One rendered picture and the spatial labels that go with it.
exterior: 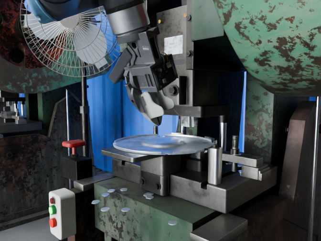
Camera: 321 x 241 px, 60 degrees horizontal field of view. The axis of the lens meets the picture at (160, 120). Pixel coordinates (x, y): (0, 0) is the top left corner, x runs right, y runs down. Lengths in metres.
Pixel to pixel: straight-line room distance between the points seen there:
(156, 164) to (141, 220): 0.15
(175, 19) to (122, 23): 0.34
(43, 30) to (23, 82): 0.48
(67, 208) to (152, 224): 0.28
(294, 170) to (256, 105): 0.24
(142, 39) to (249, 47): 0.19
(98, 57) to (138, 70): 1.00
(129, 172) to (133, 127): 1.95
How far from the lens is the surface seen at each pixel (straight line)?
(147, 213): 0.75
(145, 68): 0.53
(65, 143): 1.00
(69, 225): 0.93
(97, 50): 1.53
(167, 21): 0.87
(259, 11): 0.47
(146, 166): 0.80
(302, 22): 0.46
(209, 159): 0.70
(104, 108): 3.21
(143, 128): 2.73
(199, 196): 0.73
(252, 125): 0.98
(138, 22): 0.54
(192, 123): 0.87
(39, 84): 2.01
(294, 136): 1.01
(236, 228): 0.66
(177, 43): 0.83
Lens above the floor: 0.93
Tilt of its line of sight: 6 degrees down
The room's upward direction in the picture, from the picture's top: straight up
